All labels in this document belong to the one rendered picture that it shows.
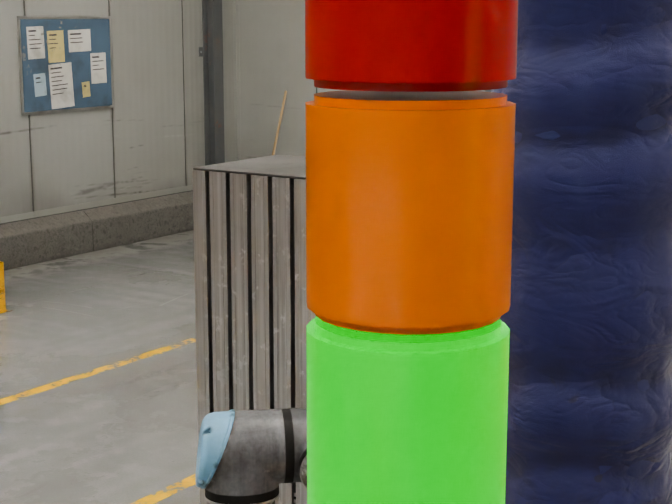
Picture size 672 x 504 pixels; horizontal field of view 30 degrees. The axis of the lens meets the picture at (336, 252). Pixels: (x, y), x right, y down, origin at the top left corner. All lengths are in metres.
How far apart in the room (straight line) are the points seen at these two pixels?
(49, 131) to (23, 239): 1.09
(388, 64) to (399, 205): 0.03
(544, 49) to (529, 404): 0.40
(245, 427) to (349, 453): 1.64
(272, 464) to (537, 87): 0.81
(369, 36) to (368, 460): 0.10
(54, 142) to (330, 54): 12.05
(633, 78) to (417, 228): 1.12
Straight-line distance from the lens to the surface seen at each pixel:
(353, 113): 0.28
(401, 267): 0.28
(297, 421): 1.95
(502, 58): 0.29
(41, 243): 12.11
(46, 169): 12.28
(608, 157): 1.40
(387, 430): 0.29
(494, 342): 0.30
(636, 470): 1.50
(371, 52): 0.28
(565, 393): 1.45
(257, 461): 1.94
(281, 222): 2.09
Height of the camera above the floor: 2.29
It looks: 11 degrees down
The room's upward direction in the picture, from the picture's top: straight up
